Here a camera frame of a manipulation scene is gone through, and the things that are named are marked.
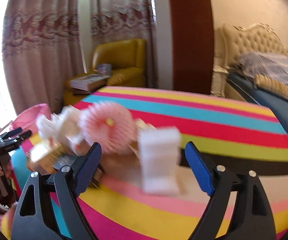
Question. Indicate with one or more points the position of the small blue printed box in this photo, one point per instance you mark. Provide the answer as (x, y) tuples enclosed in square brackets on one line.
[(104, 68)]

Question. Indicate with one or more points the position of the dark snack packet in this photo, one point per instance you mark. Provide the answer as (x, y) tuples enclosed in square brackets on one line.
[(65, 162)]

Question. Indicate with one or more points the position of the pink round paper fan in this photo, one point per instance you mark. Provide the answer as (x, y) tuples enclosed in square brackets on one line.
[(107, 127)]

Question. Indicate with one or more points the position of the large white book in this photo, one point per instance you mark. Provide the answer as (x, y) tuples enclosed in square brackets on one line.
[(89, 80)]

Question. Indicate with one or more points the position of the gold snack packet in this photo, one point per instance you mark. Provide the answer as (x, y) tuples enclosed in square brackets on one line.
[(46, 156)]

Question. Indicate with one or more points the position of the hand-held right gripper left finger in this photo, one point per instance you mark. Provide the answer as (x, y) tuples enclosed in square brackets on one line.
[(90, 167)]

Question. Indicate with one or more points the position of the white foam packaging piece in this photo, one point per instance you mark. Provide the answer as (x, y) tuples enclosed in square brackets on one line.
[(70, 123)]

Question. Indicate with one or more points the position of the striped beige pillow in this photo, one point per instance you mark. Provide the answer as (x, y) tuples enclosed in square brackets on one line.
[(275, 86)]

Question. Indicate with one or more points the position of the white foam block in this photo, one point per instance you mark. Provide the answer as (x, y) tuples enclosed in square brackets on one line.
[(159, 162)]

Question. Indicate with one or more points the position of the striped tablecloth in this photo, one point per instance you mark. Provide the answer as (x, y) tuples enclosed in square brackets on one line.
[(208, 130)]

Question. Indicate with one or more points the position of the white nightstand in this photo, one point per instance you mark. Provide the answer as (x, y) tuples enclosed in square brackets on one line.
[(220, 80)]

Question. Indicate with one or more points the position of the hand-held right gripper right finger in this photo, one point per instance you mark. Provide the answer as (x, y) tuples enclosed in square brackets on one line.
[(198, 170)]

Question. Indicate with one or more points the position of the pink patterned curtain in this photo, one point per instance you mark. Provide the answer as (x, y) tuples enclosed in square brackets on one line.
[(41, 42), (119, 12)]

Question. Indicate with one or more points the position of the yellow leather armchair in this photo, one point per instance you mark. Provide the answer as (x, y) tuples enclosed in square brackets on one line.
[(124, 55)]

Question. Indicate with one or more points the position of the brown wooden door frame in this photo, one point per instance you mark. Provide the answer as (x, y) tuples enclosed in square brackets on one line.
[(191, 35)]

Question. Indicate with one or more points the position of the cream tufted headboard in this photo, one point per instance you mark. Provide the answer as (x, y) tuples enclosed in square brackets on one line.
[(256, 40)]

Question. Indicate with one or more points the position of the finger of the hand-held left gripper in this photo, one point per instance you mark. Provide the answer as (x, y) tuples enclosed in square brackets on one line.
[(15, 137)]

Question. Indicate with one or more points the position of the white tissue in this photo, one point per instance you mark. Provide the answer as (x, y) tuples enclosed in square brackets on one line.
[(46, 127)]

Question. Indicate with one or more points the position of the pink-lined waste bin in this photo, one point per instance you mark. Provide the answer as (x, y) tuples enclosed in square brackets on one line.
[(31, 116)]

